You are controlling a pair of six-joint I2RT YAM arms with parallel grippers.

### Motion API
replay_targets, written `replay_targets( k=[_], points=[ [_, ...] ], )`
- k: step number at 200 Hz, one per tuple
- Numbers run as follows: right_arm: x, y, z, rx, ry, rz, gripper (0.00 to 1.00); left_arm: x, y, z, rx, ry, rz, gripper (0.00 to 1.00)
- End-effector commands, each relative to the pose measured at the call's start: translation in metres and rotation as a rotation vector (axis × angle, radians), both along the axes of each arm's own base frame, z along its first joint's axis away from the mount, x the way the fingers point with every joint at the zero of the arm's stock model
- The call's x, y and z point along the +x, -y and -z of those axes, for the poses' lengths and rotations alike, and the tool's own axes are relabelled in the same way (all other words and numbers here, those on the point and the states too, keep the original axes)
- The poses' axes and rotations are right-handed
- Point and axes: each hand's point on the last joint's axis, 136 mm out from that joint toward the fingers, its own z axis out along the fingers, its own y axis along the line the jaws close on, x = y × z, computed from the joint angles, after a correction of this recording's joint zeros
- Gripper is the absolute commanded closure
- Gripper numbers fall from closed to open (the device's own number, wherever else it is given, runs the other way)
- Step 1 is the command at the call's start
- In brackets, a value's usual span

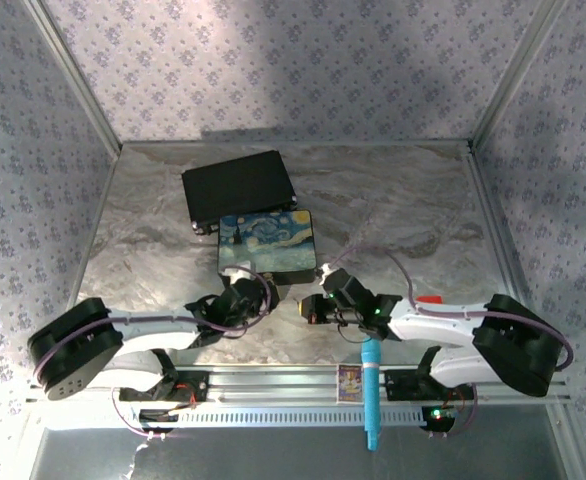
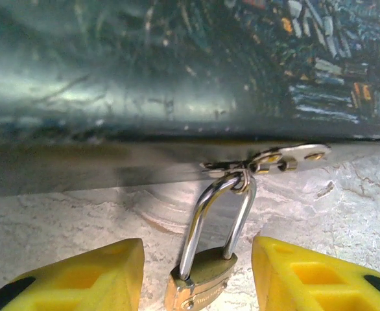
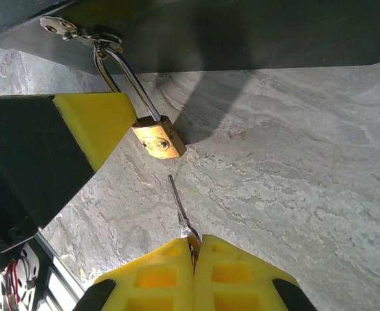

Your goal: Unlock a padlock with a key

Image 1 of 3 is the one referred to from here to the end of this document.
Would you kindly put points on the starry night painted box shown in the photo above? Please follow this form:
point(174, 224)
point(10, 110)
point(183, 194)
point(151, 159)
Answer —
point(268, 240)

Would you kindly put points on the black box lid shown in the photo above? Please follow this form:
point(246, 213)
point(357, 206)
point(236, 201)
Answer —
point(235, 187)

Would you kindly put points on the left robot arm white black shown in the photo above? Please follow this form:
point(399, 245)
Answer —
point(158, 332)

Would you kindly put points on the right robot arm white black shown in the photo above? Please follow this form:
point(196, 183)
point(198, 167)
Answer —
point(438, 325)

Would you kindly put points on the red cylinder block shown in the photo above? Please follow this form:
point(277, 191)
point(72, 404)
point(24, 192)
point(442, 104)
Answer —
point(430, 299)

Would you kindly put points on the cyan marker pen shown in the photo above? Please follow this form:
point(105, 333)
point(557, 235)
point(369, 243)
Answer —
point(371, 390)

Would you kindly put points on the circuit board with green light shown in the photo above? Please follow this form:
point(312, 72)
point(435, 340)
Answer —
point(438, 417)

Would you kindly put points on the black left base connector block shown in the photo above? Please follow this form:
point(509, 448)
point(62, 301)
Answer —
point(155, 417)

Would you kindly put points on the aluminium mounting rail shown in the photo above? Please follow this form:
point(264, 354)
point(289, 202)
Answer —
point(273, 382)

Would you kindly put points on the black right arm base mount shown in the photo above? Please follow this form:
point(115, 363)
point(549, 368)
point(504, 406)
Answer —
point(405, 384)

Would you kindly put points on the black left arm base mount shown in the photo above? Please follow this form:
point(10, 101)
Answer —
point(183, 387)

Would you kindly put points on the aluminium frame post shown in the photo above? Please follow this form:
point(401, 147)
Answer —
point(518, 70)
point(73, 75)

